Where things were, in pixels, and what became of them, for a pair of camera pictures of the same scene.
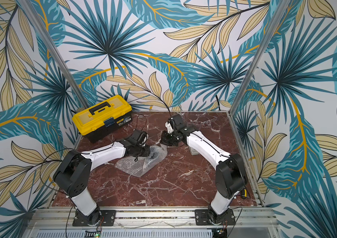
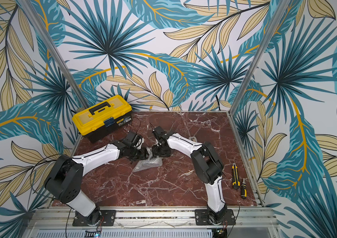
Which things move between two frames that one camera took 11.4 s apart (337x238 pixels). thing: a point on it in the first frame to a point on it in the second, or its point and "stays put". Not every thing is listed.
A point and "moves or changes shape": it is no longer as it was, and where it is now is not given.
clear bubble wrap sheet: x=138 y=166 moves or changes shape
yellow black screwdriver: x=244 y=193 stays put
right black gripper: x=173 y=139 to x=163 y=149
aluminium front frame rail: x=153 y=222 stays put
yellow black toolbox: x=96 y=121 stays put
